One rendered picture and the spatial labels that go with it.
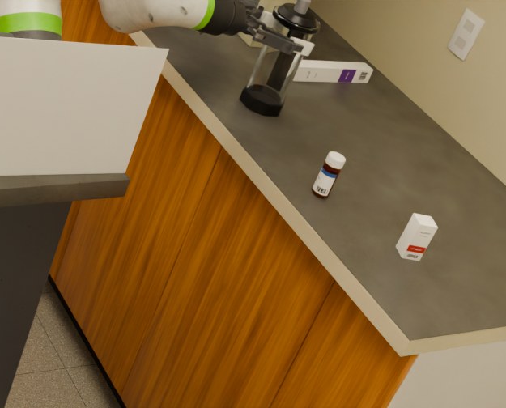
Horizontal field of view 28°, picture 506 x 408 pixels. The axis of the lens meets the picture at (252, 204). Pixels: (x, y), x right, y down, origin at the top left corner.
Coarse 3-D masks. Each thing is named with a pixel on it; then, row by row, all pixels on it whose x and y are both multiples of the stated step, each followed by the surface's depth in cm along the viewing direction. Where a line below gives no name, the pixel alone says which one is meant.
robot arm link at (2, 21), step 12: (0, 0) 172; (12, 0) 172; (24, 0) 172; (36, 0) 173; (48, 0) 174; (60, 0) 177; (0, 12) 172; (12, 12) 171; (24, 12) 171; (36, 12) 172; (48, 12) 174; (60, 12) 177; (0, 24) 172; (12, 24) 172; (24, 24) 172; (36, 24) 172; (48, 24) 174; (60, 24) 177
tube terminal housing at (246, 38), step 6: (264, 0) 252; (270, 0) 251; (276, 0) 252; (282, 0) 253; (288, 0) 254; (294, 0) 255; (258, 6) 254; (264, 6) 252; (270, 6) 253; (270, 12) 254; (240, 36) 260; (246, 36) 258; (252, 36) 256; (246, 42) 258; (252, 42) 257; (258, 42) 258
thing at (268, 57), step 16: (288, 32) 217; (272, 48) 220; (256, 64) 224; (272, 64) 221; (288, 64) 221; (256, 80) 224; (272, 80) 222; (288, 80) 224; (256, 96) 225; (272, 96) 225
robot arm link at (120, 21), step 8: (104, 0) 204; (112, 0) 203; (120, 0) 201; (104, 8) 205; (112, 8) 203; (120, 8) 202; (104, 16) 206; (112, 16) 204; (120, 16) 203; (128, 16) 201; (112, 24) 206; (120, 24) 205; (128, 24) 204; (136, 24) 202; (128, 32) 208
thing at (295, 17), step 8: (304, 0) 216; (280, 8) 218; (288, 8) 218; (296, 8) 218; (304, 8) 217; (288, 16) 216; (296, 16) 216; (304, 16) 217; (312, 16) 219; (304, 24) 216; (312, 24) 217
